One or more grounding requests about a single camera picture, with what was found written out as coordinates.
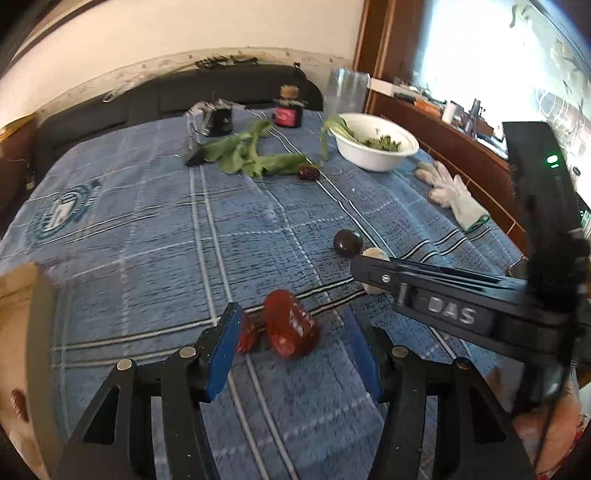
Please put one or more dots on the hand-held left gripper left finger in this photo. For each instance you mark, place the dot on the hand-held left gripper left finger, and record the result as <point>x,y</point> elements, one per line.
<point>224,355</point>

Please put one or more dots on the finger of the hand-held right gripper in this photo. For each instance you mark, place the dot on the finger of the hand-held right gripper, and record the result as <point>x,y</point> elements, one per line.
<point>378,272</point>

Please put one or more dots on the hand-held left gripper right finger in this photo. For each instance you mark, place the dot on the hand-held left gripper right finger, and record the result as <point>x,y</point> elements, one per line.
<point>365,362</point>

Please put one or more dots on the pale sugarcane piece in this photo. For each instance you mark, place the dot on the pale sugarcane piece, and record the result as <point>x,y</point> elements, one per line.
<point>376,253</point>

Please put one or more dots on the small wrinkled red jujube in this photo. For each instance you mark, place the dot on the small wrinkled red jujube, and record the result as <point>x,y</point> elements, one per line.
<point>308,173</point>
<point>249,337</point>

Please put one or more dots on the large smooth red jujube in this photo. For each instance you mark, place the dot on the large smooth red jujube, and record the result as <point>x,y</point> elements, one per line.
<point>291,323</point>

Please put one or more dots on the brown cardboard box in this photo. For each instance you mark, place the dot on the brown cardboard box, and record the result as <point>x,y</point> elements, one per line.
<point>23,323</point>

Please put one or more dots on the person's right forearm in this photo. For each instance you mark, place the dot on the person's right forearm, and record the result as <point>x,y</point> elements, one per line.
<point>554,438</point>

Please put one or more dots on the dark purple round fruit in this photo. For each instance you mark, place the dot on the dark purple round fruit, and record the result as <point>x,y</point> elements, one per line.
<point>347,242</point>

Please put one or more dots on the white work glove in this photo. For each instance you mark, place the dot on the white work glove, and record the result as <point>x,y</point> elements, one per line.
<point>455,194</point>

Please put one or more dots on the white bowl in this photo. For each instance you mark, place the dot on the white bowl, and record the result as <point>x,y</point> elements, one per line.
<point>376,154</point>

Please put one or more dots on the wooden window sill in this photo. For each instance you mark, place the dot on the wooden window sill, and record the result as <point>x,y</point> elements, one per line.
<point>461,138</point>

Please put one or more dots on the chopped greens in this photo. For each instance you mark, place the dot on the chopped greens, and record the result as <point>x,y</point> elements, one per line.
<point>381,142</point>

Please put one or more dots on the blue plaid blanket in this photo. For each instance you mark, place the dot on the blue plaid blanket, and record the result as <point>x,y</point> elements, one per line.
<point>161,221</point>

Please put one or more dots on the green leaf with stalk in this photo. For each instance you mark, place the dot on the green leaf with stalk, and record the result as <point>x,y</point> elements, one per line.
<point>330,127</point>

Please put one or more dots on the green leafy vegetable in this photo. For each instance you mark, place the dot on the green leafy vegetable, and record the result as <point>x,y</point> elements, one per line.
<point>249,154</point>

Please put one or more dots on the black bottle with red label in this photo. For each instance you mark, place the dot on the black bottle with red label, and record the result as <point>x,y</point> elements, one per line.
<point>287,113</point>

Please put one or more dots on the clear glass jar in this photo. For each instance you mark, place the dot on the clear glass jar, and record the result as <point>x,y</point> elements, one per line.
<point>346,90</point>

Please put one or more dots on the black power adapter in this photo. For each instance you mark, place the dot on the black power adapter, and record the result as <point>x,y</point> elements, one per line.
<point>195,158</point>

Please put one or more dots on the black box device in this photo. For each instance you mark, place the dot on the black box device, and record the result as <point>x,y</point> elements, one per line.
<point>220,120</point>

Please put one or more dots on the black sofa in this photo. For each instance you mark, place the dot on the black sofa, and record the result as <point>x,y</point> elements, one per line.
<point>138,106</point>

